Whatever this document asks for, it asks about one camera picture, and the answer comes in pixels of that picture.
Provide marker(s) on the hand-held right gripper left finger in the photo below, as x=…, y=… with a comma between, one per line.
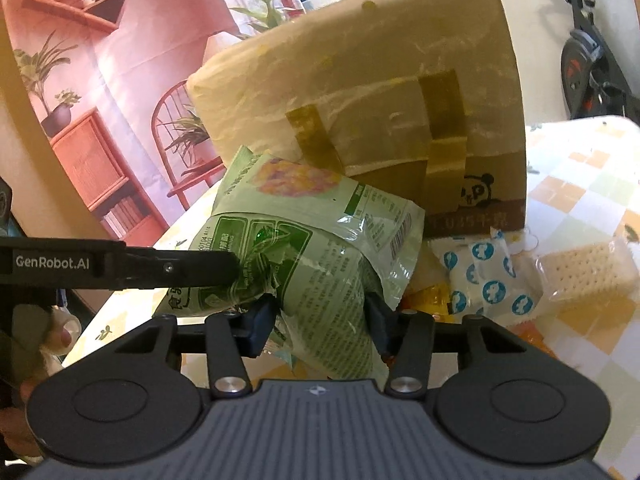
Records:
x=260, y=327

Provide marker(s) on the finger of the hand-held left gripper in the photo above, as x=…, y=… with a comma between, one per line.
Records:
x=200, y=270

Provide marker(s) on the green snack bag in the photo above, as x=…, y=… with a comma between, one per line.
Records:
x=310, y=260

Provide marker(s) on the person's left hand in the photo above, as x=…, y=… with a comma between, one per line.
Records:
x=62, y=337

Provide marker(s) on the clear cracker packet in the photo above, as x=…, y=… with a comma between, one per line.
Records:
x=585, y=270

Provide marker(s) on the printed room scene backdrop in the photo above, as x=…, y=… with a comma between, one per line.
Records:
x=125, y=60

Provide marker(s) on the yellow snack packet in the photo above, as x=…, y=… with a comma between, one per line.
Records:
x=430, y=300

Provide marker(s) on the white blue-dotted snack packet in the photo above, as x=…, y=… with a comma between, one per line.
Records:
x=485, y=280

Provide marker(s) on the plastic-lined cardboard box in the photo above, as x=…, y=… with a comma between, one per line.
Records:
x=375, y=60

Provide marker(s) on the checked floral tablecloth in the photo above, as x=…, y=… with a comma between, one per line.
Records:
x=575, y=185

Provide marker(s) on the black exercise bike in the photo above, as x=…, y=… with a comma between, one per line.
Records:
x=580, y=60

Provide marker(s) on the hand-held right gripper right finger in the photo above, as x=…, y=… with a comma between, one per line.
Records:
x=377, y=325

